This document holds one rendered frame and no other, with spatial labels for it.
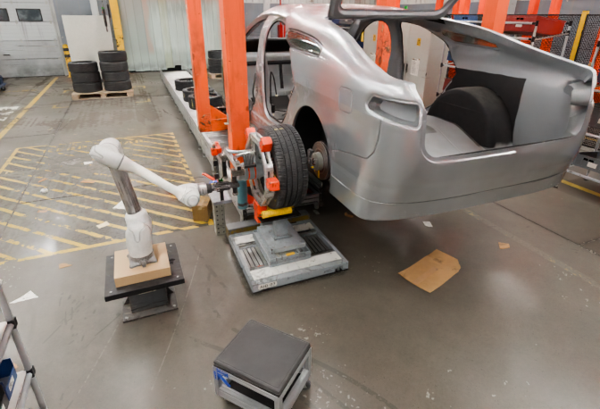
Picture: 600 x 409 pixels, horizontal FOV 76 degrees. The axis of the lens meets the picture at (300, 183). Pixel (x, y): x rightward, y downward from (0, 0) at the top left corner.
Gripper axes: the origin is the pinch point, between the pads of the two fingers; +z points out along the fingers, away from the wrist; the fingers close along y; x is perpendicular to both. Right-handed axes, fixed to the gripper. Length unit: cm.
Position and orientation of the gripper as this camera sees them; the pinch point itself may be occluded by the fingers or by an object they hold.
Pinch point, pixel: (234, 184)
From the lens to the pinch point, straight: 283.7
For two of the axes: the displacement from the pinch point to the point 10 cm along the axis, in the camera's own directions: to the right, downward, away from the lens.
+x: 0.1, -9.1, -4.1
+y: 3.8, 3.8, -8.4
